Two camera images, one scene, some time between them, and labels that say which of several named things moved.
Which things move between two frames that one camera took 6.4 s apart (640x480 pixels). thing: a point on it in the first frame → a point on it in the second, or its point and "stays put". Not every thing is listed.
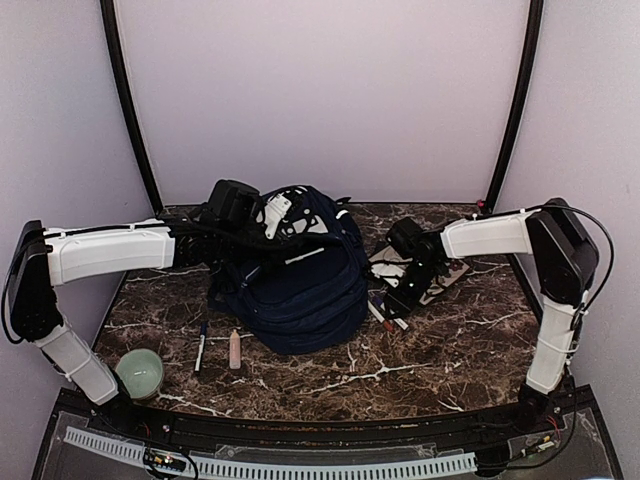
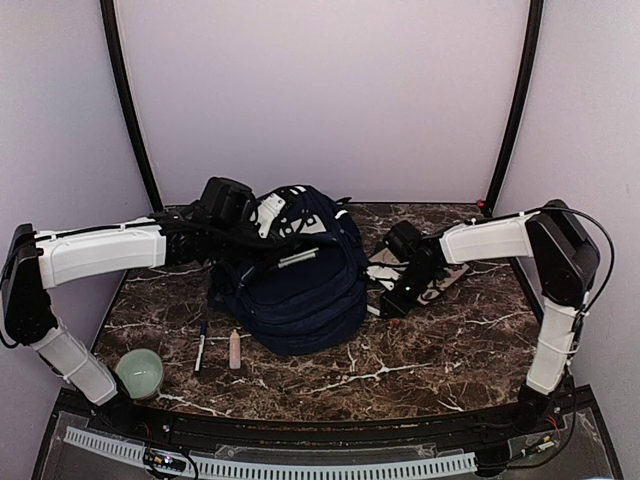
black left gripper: x=282 y=246 stays put
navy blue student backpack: x=303 y=287 stays put
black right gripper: x=403 y=304 stays put
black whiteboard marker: x=402 y=324 → x=298 y=257
